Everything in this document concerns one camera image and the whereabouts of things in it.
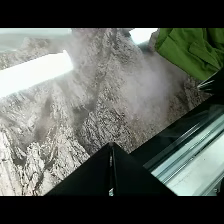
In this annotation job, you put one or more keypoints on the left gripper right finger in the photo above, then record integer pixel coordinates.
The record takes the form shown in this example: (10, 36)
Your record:
(133, 178)

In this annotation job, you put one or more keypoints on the green garment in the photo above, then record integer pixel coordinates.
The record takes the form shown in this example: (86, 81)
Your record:
(186, 50)

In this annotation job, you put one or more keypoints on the silver frame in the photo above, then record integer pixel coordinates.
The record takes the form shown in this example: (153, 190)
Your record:
(196, 160)

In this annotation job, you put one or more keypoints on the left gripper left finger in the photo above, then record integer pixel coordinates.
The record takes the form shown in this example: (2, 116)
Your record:
(90, 178)

